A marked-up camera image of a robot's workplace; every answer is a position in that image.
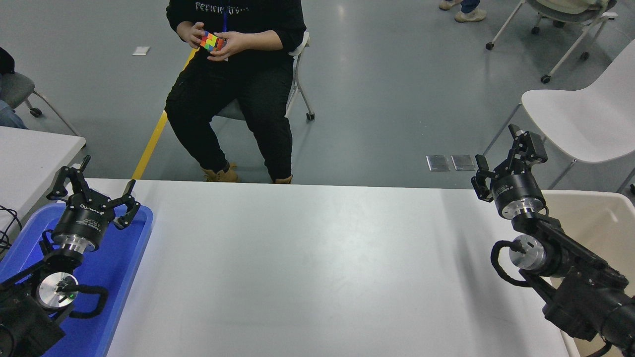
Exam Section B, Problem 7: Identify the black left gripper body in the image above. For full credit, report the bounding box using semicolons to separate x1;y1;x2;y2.
53;191;116;241

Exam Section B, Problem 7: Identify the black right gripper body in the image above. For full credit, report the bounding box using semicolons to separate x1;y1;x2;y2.
489;171;544;211

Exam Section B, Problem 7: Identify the multicoloured puzzle cube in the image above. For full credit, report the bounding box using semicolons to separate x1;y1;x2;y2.
199;31;227;53

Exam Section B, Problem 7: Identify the person's right hand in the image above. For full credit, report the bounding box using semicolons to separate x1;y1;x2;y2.
177;21;206;49

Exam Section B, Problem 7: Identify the person's left hand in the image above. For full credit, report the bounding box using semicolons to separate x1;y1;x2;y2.
207;31;251;61

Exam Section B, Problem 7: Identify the white side table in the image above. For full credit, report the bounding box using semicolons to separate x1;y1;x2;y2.
0;126;86;234

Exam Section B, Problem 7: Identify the blue plastic tray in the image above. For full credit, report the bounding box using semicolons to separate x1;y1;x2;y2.
0;202;154;357

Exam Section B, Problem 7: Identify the white plastic chair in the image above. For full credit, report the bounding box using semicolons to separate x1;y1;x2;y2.
484;39;635;195

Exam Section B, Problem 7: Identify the yellow floor tape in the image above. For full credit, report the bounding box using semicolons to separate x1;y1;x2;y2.
131;47;199;180

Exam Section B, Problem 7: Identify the person in blue trousers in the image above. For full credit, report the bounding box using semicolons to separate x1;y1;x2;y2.
0;48;29;130

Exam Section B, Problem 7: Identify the large pale bin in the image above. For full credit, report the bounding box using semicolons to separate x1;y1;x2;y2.
538;190;635;357

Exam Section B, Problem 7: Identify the grey chair with thin legs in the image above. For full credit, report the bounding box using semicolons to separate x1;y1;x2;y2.
0;72;79;137

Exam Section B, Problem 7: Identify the person with pale shoes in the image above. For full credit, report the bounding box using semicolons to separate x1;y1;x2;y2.
439;0;488;23

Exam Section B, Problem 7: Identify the person with puzzle cube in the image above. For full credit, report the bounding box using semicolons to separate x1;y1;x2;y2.
165;0;307;184

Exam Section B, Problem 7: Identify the grey wheeled armchair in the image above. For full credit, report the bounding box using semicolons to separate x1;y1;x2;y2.
216;31;316;121

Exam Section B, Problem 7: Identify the black cable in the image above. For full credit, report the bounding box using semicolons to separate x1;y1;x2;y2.
0;205;23;256

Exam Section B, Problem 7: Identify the grey chair with white frame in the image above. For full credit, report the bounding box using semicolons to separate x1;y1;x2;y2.
485;0;619;84

